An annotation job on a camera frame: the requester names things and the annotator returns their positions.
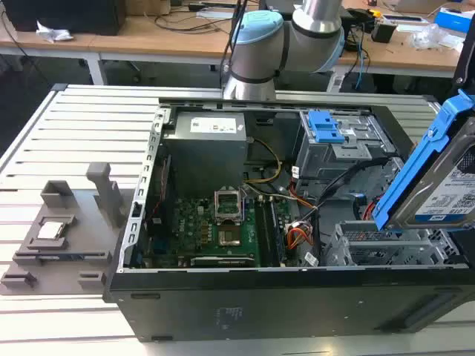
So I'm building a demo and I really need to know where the small black box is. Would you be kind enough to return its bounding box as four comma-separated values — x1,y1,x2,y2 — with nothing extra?
370,22,396,44

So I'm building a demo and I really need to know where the silver CPU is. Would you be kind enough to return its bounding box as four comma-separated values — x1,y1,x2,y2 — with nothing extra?
39,221,68,239

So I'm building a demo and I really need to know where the blue cardboard box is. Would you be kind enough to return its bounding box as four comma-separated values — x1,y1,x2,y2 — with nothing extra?
433,7,475,36

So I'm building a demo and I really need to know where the metal disk bay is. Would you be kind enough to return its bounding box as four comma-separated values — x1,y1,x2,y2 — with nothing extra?
321,220,461,266

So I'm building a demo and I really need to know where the black PC case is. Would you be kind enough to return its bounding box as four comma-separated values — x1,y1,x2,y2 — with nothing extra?
102,96,475,344

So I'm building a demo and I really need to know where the grey metal drive cage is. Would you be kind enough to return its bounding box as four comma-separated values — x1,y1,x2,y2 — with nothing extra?
296,109,398,188

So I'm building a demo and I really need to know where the wooden desk with cables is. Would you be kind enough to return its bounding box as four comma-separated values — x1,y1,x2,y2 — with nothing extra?
0,14,238,86

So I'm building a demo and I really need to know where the grey parts rack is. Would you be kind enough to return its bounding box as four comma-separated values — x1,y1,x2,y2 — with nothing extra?
0,162,129,296

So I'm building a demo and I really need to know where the CPU socket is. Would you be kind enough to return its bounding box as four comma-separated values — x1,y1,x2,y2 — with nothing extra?
217,228,242,248

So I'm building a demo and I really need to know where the blue plastic cage latch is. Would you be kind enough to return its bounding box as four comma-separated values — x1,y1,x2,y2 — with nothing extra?
307,110,344,144

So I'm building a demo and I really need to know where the multicoloured power wire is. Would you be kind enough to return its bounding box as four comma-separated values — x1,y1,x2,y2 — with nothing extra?
285,220,315,251

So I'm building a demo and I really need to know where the thick black wire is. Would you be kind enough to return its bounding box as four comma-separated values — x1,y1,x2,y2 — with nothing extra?
318,157,394,212

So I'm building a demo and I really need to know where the clear plastic bag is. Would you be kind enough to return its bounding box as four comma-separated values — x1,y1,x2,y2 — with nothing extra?
411,24,452,51

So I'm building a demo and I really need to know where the black graphics card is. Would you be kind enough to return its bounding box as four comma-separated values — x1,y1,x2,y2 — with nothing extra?
189,255,257,267

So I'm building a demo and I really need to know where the grey power supply unit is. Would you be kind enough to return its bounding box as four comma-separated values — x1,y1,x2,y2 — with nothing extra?
162,111,248,198

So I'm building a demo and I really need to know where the blue hanging cable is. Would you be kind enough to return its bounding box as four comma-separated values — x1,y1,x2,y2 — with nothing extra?
354,31,372,90

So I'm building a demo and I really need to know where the crumpled white paper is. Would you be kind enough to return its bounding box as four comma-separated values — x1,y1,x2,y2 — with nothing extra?
36,20,73,42

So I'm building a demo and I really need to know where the hard disk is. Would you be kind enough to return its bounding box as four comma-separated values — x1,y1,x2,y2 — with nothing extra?
373,88,475,233

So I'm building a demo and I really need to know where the wooden desk with boxes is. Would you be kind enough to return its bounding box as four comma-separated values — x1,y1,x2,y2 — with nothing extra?
335,7,468,79

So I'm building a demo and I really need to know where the metal socket cover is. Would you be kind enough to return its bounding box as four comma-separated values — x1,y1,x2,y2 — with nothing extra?
214,188,242,223

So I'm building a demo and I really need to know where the yellow and black wire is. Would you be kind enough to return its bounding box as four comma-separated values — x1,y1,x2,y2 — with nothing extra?
244,137,283,185

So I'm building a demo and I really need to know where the large black box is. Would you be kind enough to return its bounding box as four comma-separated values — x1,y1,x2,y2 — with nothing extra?
7,0,126,36

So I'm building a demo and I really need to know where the green motherboard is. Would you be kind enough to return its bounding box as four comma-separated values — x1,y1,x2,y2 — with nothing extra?
146,181,294,268

